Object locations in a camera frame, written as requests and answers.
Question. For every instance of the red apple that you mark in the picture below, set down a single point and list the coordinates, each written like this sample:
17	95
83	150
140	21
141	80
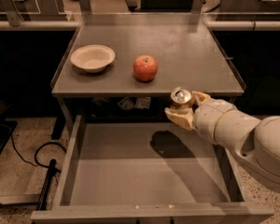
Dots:
145	68

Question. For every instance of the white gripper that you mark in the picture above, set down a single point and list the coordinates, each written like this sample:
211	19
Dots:
207	118

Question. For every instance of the white label card left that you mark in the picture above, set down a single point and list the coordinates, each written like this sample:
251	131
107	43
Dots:
126	104

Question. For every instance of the orange soda can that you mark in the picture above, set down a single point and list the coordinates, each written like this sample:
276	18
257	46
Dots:
181	98

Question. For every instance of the white label card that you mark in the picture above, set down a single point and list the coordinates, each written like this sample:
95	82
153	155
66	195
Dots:
126	104
143	102

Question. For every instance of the open grey top drawer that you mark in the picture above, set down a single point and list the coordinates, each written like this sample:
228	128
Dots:
146	173

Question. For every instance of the white rail pipe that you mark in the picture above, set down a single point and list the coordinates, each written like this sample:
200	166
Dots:
210	25

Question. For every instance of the white label card right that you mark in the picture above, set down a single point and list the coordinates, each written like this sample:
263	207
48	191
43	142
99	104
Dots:
143	102

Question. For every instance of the grey counter cabinet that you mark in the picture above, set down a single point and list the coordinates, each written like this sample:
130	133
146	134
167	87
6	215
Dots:
154	53

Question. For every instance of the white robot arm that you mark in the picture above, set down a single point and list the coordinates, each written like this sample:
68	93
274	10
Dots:
253	143

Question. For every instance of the white bowl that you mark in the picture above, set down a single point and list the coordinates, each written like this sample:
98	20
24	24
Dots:
92	58

